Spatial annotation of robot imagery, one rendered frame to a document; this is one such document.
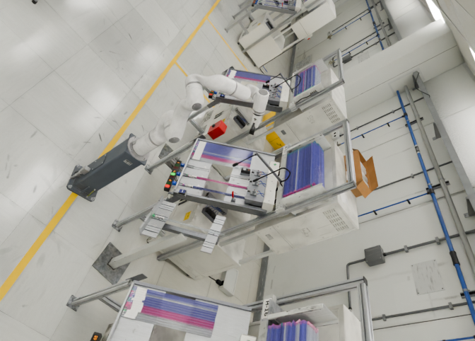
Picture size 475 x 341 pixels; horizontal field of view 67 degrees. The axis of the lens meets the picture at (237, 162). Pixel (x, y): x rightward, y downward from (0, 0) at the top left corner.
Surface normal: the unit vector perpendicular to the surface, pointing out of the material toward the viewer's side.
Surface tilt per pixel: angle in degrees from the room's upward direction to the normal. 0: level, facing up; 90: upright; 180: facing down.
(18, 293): 0
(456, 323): 90
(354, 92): 90
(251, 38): 90
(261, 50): 90
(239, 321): 44
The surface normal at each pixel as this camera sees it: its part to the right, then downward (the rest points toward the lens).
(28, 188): 0.77, -0.39
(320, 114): -0.18, 0.63
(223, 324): 0.13, -0.75
